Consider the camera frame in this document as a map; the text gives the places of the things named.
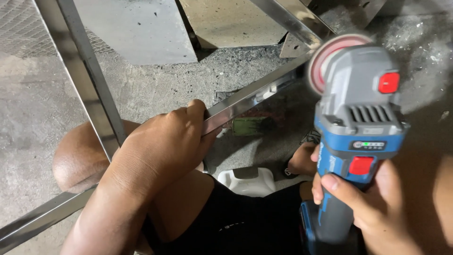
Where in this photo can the person's black shorts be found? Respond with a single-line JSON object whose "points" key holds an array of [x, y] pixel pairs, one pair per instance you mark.
{"points": [[247, 219]]}

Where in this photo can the person's left hand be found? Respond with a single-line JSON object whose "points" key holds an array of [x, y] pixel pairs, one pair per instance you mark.
{"points": [[155, 148]]}

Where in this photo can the person's right foot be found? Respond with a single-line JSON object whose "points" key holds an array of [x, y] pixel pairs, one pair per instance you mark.
{"points": [[302, 159]]}

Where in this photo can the person's left leg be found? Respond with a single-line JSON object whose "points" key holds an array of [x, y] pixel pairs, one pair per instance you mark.
{"points": [[79, 159]]}

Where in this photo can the stainless steel tube frame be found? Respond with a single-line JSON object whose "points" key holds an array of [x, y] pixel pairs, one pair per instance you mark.
{"points": [[247, 100]]}

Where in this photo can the small triangular metal offcut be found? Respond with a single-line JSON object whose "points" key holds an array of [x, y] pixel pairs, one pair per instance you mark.
{"points": [[293, 48]]}

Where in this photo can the person's right hand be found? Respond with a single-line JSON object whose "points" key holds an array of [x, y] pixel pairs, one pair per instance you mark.
{"points": [[382, 209]]}

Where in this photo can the white plastic stool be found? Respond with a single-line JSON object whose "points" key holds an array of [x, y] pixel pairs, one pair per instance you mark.
{"points": [[247, 182]]}

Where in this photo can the beige metal sheet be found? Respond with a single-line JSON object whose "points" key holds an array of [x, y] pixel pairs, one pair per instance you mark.
{"points": [[230, 21]]}

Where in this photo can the black sandal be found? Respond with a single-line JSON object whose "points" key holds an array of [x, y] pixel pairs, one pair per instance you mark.
{"points": [[288, 172]]}

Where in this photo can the grey metal sheet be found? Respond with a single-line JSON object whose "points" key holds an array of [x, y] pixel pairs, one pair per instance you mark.
{"points": [[141, 28]]}

